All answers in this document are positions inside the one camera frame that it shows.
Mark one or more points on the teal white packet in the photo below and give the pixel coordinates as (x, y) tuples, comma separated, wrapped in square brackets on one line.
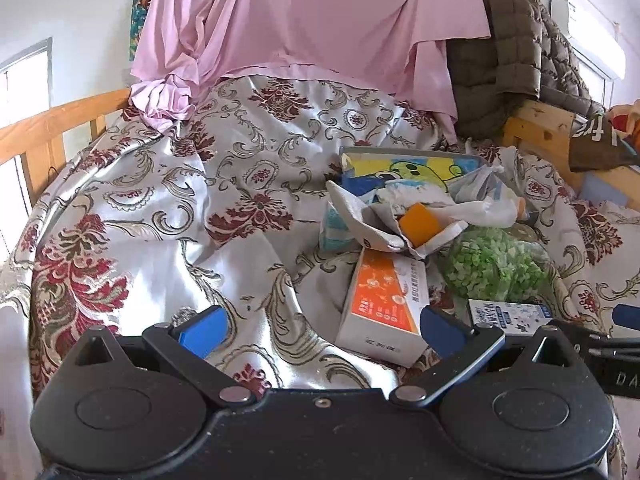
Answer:
[(335, 230)]

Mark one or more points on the pink bed sheet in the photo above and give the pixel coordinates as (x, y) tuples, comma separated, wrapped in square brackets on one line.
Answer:
[(310, 15)]

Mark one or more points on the clear plastic bag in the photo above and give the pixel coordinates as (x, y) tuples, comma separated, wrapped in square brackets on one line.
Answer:
[(487, 200)]

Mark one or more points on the floral satin blanket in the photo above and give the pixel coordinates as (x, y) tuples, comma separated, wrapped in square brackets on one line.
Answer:
[(175, 200)]

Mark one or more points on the brown puffer jacket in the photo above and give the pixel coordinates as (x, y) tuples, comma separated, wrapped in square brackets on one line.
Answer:
[(505, 60)]

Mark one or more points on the small blue white box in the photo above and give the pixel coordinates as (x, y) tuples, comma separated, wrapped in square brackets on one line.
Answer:
[(510, 316)]

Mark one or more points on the white air conditioner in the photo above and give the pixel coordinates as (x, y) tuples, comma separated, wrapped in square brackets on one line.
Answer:
[(595, 40)]

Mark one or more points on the orange felt cloth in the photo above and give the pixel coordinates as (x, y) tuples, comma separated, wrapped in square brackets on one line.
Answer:
[(422, 223)]

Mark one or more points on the dark brown printed cloth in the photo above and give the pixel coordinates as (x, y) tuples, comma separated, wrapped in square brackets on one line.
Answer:
[(595, 147)]

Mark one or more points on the window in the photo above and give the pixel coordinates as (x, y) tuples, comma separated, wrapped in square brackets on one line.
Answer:
[(25, 95)]

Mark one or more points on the light blue board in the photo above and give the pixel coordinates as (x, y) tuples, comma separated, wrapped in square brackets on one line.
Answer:
[(602, 187)]

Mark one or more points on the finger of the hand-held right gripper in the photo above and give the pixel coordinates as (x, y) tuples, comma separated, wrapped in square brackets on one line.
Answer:
[(615, 346), (627, 317)]

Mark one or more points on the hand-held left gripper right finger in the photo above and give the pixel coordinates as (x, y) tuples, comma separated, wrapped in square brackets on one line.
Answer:
[(442, 334)]

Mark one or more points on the orange and white box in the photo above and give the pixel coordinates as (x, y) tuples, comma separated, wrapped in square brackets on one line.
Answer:
[(385, 310)]

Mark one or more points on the yellow cartoon picture tray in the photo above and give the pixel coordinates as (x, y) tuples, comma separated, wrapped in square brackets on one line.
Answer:
[(425, 167)]

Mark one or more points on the light wooden bed frame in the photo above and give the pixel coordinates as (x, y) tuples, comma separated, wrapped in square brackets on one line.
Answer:
[(537, 125)]

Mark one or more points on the teal wall poster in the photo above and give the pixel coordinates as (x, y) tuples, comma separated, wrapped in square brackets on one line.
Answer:
[(142, 15)]

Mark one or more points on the bag of green beads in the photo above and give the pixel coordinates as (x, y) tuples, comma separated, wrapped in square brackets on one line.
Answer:
[(492, 265)]

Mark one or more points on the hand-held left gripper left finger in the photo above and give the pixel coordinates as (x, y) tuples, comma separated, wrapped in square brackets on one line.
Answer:
[(202, 334)]

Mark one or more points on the wooden bed rail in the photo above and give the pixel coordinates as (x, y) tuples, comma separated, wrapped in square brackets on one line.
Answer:
[(50, 125)]

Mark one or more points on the paper with orange block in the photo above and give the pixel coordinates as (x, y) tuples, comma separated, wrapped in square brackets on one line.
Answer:
[(360, 215)]

